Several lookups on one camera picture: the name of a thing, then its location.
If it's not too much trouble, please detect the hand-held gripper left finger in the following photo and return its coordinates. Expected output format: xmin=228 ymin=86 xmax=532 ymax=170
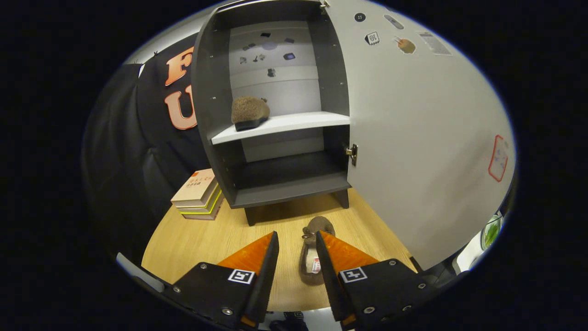
xmin=172 ymin=231 xmax=280 ymax=329

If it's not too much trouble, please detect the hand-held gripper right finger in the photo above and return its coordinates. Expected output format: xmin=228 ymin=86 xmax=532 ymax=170
xmin=316 ymin=231 xmax=432 ymax=331

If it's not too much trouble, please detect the brown fluffy shoe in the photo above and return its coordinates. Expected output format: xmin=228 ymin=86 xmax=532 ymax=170
xmin=299 ymin=216 xmax=336 ymax=286
xmin=231 ymin=96 xmax=271 ymax=131

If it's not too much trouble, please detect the dark grey shoe cabinet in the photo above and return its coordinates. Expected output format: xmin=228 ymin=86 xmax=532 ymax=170
xmin=191 ymin=0 xmax=352 ymax=227

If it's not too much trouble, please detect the beige shoe cabinet door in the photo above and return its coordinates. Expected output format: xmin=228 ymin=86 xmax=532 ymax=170
xmin=324 ymin=0 xmax=516 ymax=271

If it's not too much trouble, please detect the white cabinet shelf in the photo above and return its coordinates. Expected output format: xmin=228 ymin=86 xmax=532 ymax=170
xmin=211 ymin=111 xmax=351 ymax=145

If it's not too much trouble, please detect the light grey bar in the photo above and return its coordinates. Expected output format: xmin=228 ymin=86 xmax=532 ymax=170
xmin=116 ymin=252 xmax=164 ymax=293

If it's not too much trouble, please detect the white rounded object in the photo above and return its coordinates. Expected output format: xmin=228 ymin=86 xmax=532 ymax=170
xmin=452 ymin=232 xmax=487 ymax=274

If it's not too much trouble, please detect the green round object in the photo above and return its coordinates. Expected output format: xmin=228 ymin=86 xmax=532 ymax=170
xmin=481 ymin=215 xmax=503 ymax=249

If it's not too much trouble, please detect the black backdrop cloth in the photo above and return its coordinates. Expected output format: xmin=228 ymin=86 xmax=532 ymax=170
xmin=83 ymin=44 xmax=212 ymax=267

